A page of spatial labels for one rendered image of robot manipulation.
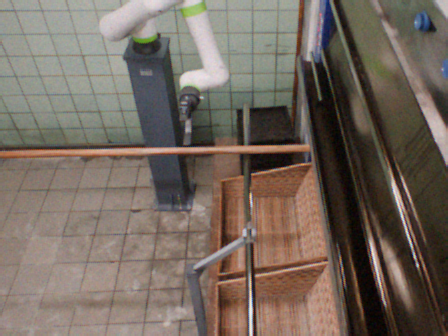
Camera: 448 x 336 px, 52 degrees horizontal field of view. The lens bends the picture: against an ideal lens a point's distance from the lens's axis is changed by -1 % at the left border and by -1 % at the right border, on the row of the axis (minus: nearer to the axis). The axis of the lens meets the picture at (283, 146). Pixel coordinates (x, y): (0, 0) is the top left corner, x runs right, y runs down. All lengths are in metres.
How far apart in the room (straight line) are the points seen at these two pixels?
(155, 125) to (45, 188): 1.18
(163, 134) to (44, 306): 1.18
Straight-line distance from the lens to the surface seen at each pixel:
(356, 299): 1.25
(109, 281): 3.01
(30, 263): 3.25
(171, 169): 2.96
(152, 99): 2.60
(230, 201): 2.46
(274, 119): 2.49
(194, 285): 1.89
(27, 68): 3.37
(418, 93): 1.04
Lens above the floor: 2.50
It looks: 44 degrees down
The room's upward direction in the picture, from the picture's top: 3 degrees clockwise
